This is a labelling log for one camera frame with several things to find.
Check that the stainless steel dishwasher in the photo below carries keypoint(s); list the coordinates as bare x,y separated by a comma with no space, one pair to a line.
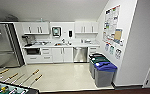
80,54

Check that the chrome faucet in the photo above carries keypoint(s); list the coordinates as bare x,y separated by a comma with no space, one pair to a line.
63,41

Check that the steel kitchen sink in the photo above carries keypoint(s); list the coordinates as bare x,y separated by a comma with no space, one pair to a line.
62,44

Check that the white sink base cabinet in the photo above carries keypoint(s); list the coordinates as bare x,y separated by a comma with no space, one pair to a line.
62,55

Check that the white drawer unit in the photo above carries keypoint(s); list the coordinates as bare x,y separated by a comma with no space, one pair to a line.
93,49
46,55

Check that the steel paper towel dispenser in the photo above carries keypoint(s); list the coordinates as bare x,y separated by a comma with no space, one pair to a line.
56,32

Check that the grey bin green lid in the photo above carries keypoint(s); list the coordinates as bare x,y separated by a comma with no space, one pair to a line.
97,60

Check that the grey bin blue lid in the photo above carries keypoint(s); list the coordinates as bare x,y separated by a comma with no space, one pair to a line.
105,75

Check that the black built-in microwave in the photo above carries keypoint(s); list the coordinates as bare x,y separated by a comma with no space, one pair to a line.
33,51

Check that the wide white drawer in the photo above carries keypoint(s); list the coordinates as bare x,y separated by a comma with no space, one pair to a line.
33,59

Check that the tan cork notice board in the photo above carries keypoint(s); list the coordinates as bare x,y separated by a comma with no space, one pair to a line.
118,35

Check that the black coffee maker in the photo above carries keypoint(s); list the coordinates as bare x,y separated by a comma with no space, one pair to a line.
27,40

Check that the stainless steel refrigerator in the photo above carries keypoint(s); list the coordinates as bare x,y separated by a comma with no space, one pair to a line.
4,50

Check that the green foosball table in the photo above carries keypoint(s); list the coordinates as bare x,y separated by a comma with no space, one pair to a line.
6,88

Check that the small white wall notice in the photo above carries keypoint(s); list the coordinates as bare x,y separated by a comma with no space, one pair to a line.
118,53
106,46
112,50

